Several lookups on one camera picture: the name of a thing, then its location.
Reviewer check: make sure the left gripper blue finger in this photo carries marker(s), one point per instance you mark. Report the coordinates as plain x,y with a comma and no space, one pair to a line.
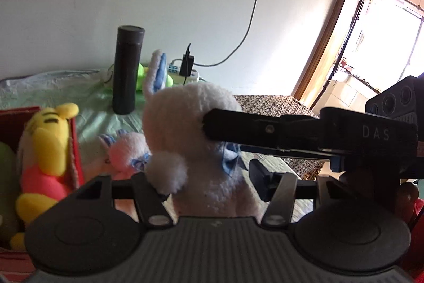
264,181

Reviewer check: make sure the white rabbit plush blue bow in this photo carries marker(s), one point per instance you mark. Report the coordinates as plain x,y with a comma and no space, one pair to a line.
204,178

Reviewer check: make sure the white fluffy plush dog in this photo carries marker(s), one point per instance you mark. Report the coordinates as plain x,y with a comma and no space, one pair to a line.
125,154

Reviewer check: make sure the yellow tiger plush red shirt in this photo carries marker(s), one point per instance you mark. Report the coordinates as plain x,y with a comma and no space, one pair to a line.
45,165

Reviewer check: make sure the green brown round plush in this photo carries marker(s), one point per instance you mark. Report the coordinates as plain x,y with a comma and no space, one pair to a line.
10,189

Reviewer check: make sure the person's right hand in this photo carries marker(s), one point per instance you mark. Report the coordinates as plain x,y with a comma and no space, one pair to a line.
408,204

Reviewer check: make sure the black charger plug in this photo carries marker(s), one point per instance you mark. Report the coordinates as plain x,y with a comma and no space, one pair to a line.
187,63

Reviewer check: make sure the white power strip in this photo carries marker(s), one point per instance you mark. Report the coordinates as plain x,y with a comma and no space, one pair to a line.
180,78

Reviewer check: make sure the green frog plush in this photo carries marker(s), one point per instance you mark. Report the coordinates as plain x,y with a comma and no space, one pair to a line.
107,78

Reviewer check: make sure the black thermos bottle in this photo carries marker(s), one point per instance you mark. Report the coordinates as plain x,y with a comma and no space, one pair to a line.
126,64

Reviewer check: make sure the green cartoon bed sheet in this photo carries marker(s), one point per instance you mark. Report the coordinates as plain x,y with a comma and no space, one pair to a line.
87,89

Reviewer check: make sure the red cardboard box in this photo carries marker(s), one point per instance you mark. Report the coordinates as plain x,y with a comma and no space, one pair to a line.
11,131

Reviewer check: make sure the wooden window frame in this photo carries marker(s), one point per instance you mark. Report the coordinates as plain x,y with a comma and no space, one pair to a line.
334,27

